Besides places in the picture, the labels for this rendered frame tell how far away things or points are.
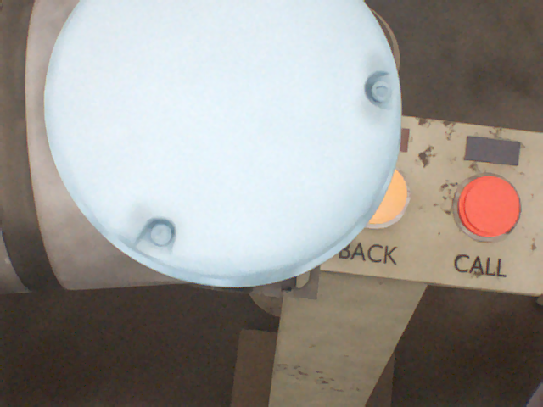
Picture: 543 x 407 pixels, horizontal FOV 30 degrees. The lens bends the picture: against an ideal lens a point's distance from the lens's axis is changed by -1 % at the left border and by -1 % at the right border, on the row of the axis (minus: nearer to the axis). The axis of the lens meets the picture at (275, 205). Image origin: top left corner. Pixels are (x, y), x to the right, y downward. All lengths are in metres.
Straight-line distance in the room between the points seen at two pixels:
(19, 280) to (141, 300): 1.00
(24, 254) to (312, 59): 0.09
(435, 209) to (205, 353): 0.62
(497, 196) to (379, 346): 0.24
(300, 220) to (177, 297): 1.04
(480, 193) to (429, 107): 0.75
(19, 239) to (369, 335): 0.61
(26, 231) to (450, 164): 0.46
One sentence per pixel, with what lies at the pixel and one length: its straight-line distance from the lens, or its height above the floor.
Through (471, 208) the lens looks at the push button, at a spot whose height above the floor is 0.61.
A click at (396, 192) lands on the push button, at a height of 0.61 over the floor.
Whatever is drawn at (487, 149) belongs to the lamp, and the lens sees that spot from 0.70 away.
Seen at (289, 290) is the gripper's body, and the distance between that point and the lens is 0.49.
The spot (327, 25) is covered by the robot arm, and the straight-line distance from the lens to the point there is 0.26.
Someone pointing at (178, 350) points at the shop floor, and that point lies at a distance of 1.27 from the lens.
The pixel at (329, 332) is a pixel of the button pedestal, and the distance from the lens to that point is 0.87.
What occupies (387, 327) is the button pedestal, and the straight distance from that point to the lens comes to 0.84.
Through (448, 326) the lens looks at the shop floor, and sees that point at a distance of 1.31.
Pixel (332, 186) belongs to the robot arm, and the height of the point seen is 0.99.
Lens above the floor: 1.22
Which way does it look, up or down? 66 degrees down
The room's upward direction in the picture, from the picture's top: 6 degrees clockwise
